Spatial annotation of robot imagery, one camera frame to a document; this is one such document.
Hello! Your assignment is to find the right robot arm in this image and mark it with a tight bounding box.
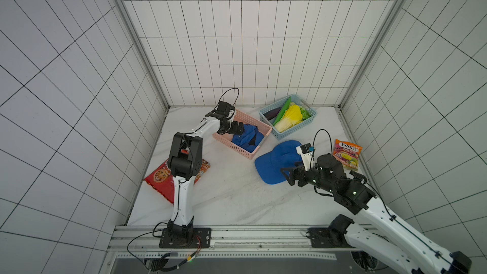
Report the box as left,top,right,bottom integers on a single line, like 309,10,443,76
281,153,472,273

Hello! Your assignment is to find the light blue plastic basket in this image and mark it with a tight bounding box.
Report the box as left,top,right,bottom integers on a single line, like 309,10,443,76
259,94,317,140

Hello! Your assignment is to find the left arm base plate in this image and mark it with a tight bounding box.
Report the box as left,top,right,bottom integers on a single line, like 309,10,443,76
159,227,212,249

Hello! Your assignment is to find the pink plastic basket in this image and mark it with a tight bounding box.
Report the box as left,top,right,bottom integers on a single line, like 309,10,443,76
213,110,272,159

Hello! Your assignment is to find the yellow napa cabbage toy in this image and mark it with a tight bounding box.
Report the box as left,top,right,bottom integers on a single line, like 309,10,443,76
274,103,303,133

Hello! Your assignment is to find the green lettuce toy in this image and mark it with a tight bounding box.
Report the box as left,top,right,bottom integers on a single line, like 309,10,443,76
300,107,311,121

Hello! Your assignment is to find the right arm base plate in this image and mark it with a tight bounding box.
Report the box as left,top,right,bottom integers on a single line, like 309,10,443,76
305,227,343,248

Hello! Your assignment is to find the red cookie snack bag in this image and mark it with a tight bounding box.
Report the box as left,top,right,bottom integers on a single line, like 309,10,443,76
143,159,211,203

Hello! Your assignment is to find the dark purple eggplant toy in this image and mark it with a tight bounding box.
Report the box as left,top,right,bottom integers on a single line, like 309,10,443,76
264,107,282,121

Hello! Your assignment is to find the aluminium mounting rail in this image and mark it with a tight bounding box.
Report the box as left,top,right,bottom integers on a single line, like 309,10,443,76
101,225,360,273

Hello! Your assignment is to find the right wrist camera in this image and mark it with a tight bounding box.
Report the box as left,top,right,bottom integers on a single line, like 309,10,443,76
296,143,315,171

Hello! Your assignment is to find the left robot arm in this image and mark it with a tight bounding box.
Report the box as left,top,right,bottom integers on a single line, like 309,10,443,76
161,104,244,246

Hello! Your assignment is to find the orange candy bag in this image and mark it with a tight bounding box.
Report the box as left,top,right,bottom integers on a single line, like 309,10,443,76
333,139,363,171

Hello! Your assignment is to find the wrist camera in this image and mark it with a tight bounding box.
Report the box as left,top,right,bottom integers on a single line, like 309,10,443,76
296,143,315,171
213,101,235,120

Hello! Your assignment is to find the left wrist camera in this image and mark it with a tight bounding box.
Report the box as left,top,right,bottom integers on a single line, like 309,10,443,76
213,101,235,120

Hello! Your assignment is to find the green cucumber toy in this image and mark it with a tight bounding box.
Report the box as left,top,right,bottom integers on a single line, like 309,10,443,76
273,97,292,126

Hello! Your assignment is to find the blue baseball cap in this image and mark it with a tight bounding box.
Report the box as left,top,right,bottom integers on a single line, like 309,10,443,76
254,140,302,185
232,124,264,153

